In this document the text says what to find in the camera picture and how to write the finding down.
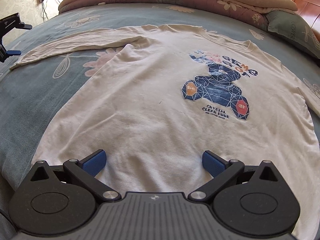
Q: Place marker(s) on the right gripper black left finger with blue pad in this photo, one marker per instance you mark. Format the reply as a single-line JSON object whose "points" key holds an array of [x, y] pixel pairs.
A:
{"points": [[82, 173]]}

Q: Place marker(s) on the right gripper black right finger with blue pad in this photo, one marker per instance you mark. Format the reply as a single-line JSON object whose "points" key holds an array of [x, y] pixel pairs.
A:
{"points": [[224, 173]]}

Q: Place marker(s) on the white long sleeve shirt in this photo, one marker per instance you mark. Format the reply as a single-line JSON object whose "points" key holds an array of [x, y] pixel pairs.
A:
{"points": [[157, 97]]}

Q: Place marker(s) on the blue floral bed sheet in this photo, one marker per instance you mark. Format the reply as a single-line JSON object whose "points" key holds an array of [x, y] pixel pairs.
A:
{"points": [[45, 205]]}

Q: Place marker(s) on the teal flower pillow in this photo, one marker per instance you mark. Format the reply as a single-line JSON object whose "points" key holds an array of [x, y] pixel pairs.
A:
{"points": [[295, 30]]}

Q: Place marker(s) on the wooden headboard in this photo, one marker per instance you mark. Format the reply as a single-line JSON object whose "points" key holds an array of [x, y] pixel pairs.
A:
{"points": [[309, 11]]}

